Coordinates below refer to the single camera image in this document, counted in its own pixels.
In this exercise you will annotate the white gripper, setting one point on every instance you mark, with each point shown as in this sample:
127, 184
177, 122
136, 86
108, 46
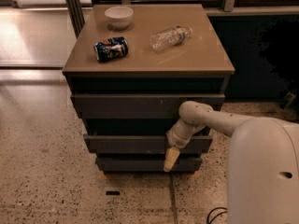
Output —
175, 139

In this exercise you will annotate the drawer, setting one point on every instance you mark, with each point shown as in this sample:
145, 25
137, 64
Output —
138, 106
185, 165
127, 144

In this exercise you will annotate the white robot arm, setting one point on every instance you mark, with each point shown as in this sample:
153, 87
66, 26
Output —
263, 162

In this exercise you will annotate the brown drawer cabinet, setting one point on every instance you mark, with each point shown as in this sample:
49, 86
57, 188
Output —
198, 65

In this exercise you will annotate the black floor tape mark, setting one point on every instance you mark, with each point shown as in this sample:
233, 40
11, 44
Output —
112, 193

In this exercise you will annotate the clear plastic bottle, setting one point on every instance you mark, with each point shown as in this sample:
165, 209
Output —
169, 38

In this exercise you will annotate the blue crushed soda can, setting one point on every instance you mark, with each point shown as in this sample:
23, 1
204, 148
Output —
111, 49

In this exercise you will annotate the white bowl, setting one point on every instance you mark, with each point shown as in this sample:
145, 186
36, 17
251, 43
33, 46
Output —
119, 17

